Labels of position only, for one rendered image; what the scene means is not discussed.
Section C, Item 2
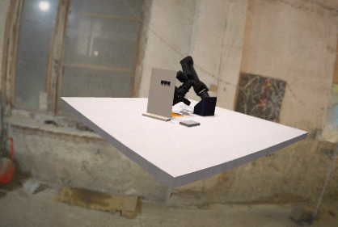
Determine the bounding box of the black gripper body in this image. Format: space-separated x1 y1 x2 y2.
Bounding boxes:
174 84 191 106

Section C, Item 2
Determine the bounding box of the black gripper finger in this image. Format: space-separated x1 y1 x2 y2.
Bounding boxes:
173 94 179 103
173 98 183 106

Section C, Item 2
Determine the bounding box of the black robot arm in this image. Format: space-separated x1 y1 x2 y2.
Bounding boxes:
176 56 209 99

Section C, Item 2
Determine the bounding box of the grey panel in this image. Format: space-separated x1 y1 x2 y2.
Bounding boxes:
142 67 177 121

